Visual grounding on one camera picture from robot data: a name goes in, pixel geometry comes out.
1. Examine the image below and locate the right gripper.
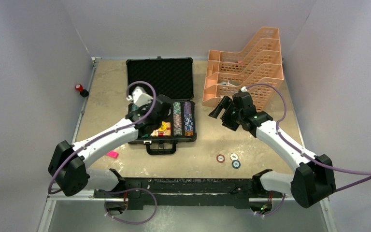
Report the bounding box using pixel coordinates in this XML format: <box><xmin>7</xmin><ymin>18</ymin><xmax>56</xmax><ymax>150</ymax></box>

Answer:
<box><xmin>210</xmin><ymin>96</ymin><xmax>244</xmax><ymax>132</ymax></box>

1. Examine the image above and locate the yellow round button chip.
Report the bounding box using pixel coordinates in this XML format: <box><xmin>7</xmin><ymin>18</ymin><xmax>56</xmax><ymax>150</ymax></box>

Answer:
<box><xmin>158</xmin><ymin>121</ymin><xmax>168</xmax><ymax>132</ymax></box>

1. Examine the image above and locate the red gold card deck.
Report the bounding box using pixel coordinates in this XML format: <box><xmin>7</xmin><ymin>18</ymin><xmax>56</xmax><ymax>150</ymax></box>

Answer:
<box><xmin>151</xmin><ymin>124</ymin><xmax>171</xmax><ymax>137</ymax></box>

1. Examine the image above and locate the white poker chip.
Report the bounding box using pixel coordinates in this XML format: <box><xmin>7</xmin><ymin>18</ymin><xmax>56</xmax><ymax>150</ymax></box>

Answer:
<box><xmin>229</xmin><ymin>153</ymin><xmax>239</xmax><ymax>161</ymax></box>

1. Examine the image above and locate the red poker chip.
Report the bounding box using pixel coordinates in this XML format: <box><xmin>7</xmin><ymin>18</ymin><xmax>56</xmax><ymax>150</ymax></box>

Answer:
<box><xmin>216</xmin><ymin>154</ymin><xmax>225</xmax><ymax>163</ymax></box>

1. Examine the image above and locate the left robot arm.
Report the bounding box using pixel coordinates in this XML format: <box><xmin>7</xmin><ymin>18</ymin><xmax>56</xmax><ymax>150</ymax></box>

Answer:
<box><xmin>48</xmin><ymin>94</ymin><xmax>173</xmax><ymax>198</ymax></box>

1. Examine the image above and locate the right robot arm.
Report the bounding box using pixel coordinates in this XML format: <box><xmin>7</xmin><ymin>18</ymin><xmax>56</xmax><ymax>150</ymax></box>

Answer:
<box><xmin>209</xmin><ymin>92</ymin><xmax>337</xmax><ymax>208</ymax></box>

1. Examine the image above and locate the black poker set case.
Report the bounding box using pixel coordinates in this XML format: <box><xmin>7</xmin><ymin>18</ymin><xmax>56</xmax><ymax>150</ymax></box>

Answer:
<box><xmin>126</xmin><ymin>57</ymin><xmax>197</xmax><ymax>155</ymax></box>

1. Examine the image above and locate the teal poker chip right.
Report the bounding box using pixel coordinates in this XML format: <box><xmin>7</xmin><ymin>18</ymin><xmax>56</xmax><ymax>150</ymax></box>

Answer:
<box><xmin>231</xmin><ymin>160</ymin><xmax>241</xmax><ymax>169</ymax></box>

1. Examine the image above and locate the pink highlighter marker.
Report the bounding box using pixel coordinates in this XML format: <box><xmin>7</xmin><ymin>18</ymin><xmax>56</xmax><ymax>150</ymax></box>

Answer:
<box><xmin>106</xmin><ymin>151</ymin><xmax>119</xmax><ymax>159</ymax></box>

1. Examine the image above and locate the orange plastic file tray rack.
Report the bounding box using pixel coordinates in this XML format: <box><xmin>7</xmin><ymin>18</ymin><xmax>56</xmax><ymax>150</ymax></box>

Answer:
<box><xmin>202</xmin><ymin>27</ymin><xmax>285</xmax><ymax>110</ymax></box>

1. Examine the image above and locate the red emergency button left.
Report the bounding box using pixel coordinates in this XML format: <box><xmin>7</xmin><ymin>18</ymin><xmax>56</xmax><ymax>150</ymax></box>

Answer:
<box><xmin>74</xmin><ymin>84</ymin><xmax>89</xmax><ymax>98</ymax></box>

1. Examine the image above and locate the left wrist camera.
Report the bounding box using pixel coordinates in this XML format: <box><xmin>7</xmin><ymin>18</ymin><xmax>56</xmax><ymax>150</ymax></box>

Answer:
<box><xmin>126</xmin><ymin>87</ymin><xmax>156</xmax><ymax>107</ymax></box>

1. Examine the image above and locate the black base frame rail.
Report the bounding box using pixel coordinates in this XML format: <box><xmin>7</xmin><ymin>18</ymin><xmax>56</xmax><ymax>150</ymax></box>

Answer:
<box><xmin>94</xmin><ymin>177</ymin><xmax>282</xmax><ymax>210</ymax></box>

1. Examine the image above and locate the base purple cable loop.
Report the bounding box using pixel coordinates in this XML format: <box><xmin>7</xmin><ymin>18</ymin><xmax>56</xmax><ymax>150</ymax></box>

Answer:
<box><xmin>104</xmin><ymin>188</ymin><xmax>158</xmax><ymax>225</ymax></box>

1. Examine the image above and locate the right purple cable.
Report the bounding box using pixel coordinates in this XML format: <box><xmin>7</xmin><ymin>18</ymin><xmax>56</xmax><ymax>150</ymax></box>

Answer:
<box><xmin>241</xmin><ymin>83</ymin><xmax>371</xmax><ymax>193</ymax></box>

